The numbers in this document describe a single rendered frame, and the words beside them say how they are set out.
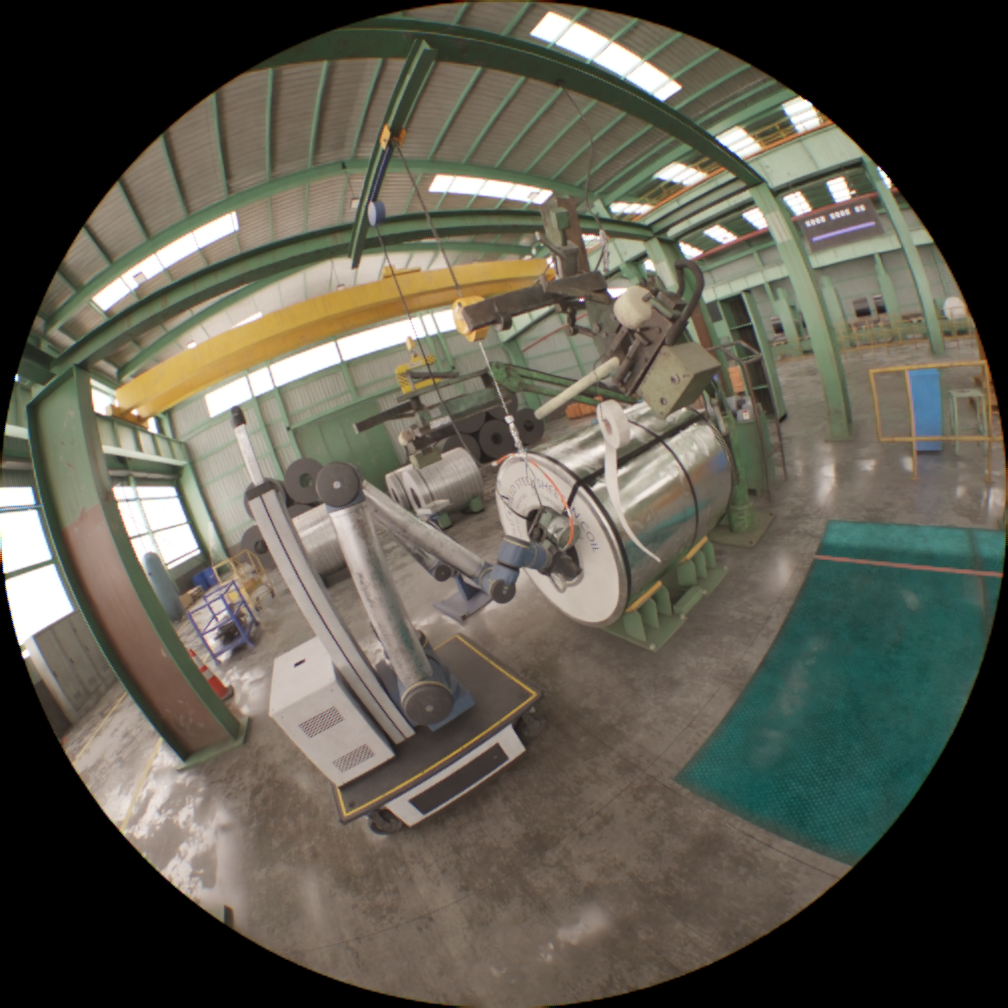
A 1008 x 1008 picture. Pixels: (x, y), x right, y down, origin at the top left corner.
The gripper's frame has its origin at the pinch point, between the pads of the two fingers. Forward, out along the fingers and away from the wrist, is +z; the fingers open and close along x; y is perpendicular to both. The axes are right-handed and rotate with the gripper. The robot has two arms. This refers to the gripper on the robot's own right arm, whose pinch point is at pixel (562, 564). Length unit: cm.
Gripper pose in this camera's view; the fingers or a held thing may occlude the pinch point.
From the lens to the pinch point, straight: 169.0
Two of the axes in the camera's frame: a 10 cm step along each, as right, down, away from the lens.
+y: 5.1, 4.5, -7.3
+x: 5.0, -8.5, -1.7
